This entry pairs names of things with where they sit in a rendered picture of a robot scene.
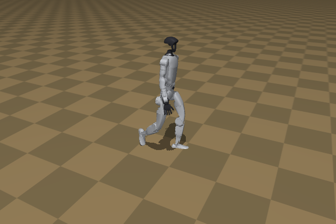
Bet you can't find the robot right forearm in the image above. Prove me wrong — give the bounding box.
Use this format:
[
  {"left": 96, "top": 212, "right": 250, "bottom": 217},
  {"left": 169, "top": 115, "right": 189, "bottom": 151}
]
[{"left": 159, "top": 79, "right": 168, "bottom": 103}]

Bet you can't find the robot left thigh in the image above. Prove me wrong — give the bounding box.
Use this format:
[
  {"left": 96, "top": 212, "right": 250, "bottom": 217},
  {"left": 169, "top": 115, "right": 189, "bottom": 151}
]
[{"left": 170, "top": 91, "right": 185, "bottom": 126}]

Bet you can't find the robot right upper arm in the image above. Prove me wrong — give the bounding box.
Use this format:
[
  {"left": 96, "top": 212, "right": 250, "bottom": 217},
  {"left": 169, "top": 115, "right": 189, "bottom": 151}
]
[{"left": 159, "top": 58, "right": 169, "bottom": 84}]

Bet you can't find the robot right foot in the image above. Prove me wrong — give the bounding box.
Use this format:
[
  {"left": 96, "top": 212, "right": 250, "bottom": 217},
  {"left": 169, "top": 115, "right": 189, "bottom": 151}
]
[{"left": 139, "top": 128, "right": 145, "bottom": 146}]

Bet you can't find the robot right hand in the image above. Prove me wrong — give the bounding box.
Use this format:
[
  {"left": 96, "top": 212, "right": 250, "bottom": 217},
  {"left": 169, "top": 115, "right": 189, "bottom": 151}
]
[{"left": 162, "top": 98, "right": 174, "bottom": 115}]

